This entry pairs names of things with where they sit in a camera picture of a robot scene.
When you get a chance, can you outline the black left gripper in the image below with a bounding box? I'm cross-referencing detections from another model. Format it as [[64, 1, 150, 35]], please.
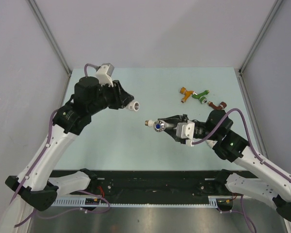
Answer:
[[88, 80, 133, 115]]

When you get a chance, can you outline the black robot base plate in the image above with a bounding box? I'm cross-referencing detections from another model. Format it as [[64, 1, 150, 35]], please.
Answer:
[[48, 169, 236, 204]]

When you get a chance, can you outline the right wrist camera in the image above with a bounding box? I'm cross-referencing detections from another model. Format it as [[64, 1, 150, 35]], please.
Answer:
[[176, 121, 194, 147]]

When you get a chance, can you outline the aluminium frame post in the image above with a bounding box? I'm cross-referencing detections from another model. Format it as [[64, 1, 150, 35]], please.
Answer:
[[26, 0, 72, 77], [239, 0, 284, 73]]

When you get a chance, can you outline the white slotted cable duct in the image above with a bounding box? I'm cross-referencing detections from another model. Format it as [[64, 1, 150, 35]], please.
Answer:
[[51, 196, 233, 208]]

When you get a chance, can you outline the grey white water faucet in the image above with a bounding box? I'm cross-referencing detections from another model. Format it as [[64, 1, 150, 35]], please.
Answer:
[[145, 118, 178, 132]]

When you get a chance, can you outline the yellow water faucet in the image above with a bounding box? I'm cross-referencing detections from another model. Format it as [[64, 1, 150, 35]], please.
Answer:
[[179, 87, 196, 103]]

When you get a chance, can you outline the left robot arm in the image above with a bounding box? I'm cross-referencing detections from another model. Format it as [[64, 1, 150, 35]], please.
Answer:
[[5, 76, 140, 211]]

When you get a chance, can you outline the green water faucet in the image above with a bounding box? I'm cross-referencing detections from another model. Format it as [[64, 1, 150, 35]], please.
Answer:
[[192, 90, 209, 104]]

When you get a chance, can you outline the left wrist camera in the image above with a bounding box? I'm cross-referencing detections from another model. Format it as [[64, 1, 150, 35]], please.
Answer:
[[95, 63, 114, 87]]

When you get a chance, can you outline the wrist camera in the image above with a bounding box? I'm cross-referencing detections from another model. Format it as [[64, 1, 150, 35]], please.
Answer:
[[176, 121, 194, 147], [95, 63, 114, 87]]

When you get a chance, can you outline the white elbow pipe fitting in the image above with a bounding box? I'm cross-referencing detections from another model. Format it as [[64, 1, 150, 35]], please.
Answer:
[[126, 101, 140, 112]]

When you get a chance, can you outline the aluminium frame post right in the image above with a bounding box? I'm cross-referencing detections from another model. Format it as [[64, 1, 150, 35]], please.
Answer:
[[239, 0, 284, 73]]

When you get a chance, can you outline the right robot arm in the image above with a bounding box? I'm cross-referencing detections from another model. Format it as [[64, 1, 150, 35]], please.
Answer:
[[154, 108, 291, 222]]

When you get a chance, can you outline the aluminium frame post left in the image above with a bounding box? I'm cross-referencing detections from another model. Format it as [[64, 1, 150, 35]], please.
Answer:
[[26, 0, 72, 77]]

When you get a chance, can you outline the brown water faucet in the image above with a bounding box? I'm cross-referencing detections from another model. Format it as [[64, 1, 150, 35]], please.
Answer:
[[208, 101, 227, 110]]

